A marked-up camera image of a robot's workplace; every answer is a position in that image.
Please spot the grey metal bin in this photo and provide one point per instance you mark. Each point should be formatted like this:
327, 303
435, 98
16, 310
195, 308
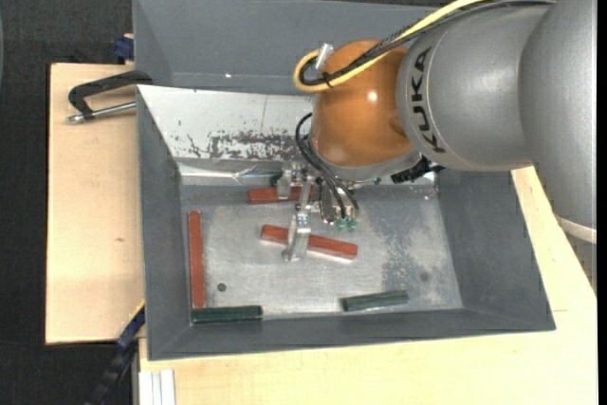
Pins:
246, 38

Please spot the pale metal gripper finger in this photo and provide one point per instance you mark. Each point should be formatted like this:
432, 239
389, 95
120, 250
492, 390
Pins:
283, 186
296, 242

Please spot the pale wood flat board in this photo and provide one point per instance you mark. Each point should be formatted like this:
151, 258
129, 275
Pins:
95, 204

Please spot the red-brown flat block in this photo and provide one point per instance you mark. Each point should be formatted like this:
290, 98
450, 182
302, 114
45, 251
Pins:
263, 195
332, 246
196, 261

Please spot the dark green flat block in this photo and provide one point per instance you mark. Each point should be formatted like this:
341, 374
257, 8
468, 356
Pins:
227, 314
374, 300

